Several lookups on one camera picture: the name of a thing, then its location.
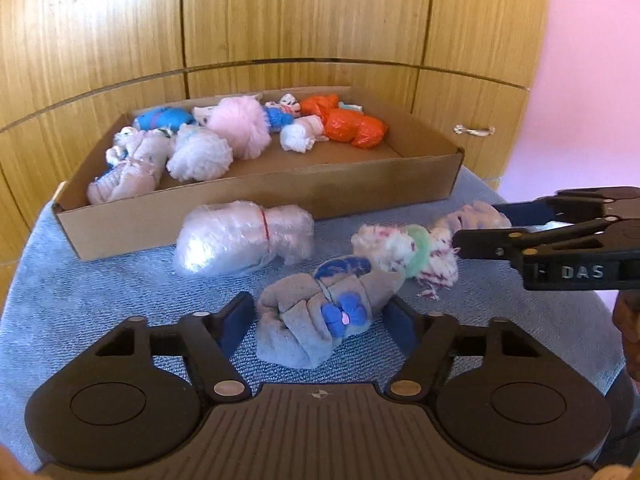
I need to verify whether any cardboard box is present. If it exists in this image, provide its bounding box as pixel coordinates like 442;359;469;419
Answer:
52;85;466;262

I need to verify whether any grey cloth bundle blue print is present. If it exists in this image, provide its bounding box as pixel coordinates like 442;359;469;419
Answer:
256;255;407;370

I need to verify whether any white fluffy sock bundle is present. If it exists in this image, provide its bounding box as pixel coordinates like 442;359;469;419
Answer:
166;124;234;182

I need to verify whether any pink fluffy ball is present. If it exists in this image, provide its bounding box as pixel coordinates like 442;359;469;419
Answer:
207;97;272;160

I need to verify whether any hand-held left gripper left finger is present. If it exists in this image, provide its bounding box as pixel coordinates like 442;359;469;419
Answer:
92;291;256;403

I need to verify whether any white lavender cloth bundle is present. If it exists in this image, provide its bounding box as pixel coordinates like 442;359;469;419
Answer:
105;127;141;166

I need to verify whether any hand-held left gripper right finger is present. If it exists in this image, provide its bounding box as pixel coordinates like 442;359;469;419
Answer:
382;294;553;403

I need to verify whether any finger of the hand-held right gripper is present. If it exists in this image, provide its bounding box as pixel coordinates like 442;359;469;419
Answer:
451;215;623;262
492;187;640;229

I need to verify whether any pink towel bundle blue trim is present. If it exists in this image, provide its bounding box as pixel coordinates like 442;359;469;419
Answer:
87;130;173;205

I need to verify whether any small blue white bundle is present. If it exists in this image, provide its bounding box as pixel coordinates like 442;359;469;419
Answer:
264;105;296;133

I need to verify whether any person's right hand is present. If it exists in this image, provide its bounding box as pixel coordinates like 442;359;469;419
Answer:
614;289;640;356

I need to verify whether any orange plastic bundle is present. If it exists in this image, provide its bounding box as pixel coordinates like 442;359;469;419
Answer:
322;109;389;150

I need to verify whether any wooden cabinet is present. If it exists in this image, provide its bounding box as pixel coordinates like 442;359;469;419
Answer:
0;0;551;291

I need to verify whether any speckled sock bundle green band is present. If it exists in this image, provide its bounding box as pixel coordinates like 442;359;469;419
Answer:
350;224;460;301

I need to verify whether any blue towel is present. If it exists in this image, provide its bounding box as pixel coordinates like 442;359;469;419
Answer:
0;165;626;471

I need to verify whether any clear plastic wrapped bundle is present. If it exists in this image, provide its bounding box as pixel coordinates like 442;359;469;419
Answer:
174;201;316;278

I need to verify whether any white floral cloth bundle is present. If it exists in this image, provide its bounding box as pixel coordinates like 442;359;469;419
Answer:
280;115;328;153

